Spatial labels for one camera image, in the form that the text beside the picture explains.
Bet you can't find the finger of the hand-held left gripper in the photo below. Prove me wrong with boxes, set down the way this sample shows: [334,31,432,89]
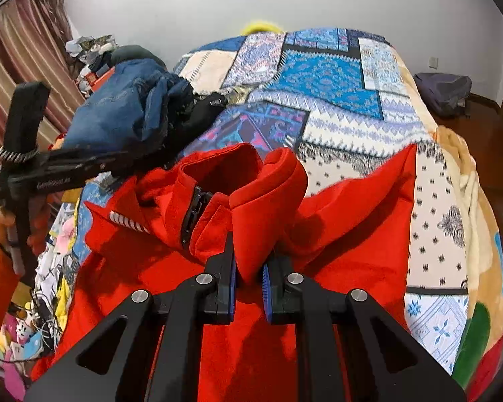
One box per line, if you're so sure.
[104,143,180,175]

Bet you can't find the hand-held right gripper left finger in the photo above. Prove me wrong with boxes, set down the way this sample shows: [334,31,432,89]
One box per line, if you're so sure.
[23,230,237,402]

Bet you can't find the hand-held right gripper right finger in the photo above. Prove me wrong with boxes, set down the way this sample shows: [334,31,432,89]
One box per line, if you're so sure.
[262,255,468,402]

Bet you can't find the red zip jacket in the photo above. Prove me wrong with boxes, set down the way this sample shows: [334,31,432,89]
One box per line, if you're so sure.
[29,142,417,402]

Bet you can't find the person's left hand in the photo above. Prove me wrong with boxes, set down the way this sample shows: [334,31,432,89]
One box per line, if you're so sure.
[0,205,50,260]

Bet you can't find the blue jeans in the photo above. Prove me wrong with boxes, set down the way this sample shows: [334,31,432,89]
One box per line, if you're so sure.
[63,59,195,160]

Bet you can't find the black garment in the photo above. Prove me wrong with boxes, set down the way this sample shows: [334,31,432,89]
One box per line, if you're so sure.
[168,92,229,135]

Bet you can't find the orange box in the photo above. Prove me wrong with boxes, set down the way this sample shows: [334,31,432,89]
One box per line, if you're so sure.
[86,69,114,90]

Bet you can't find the pile of household clutter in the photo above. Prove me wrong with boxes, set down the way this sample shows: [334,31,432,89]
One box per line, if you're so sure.
[65,35,118,78]

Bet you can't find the striped brown curtain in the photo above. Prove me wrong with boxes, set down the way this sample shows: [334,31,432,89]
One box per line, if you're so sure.
[0,0,87,177]

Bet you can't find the blue patchwork blanket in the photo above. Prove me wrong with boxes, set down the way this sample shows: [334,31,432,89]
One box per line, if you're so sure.
[71,27,472,380]

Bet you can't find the tan cartoon print blanket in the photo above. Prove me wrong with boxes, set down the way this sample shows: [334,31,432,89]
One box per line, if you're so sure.
[398,46,503,394]

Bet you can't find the grey backpack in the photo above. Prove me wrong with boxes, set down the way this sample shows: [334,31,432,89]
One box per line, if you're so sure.
[414,72,472,119]

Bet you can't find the yellow foam ring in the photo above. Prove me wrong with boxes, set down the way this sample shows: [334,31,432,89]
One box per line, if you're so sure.
[240,19,286,35]

